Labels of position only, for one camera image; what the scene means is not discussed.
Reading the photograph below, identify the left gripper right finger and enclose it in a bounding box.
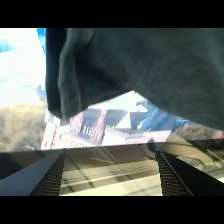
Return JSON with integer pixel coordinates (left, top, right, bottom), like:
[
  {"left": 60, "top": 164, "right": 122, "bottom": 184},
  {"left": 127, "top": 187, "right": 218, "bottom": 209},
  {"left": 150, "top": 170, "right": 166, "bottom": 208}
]
[{"left": 154, "top": 148, "right": 224, "bottom": 197}]

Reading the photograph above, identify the dark green garment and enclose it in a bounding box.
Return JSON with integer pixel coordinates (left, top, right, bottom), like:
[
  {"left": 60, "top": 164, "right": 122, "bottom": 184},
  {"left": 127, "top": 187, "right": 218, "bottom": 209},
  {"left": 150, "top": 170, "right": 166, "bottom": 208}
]
[{"left": 45, "top": 27, "right": 224, "bottom": 132}]

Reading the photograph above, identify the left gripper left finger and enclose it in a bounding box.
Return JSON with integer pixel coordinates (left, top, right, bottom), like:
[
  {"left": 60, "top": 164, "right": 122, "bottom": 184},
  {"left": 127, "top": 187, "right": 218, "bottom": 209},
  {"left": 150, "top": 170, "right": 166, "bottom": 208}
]
[{"left": 0, "top": 148, "right": 66, "bottom": 197}]

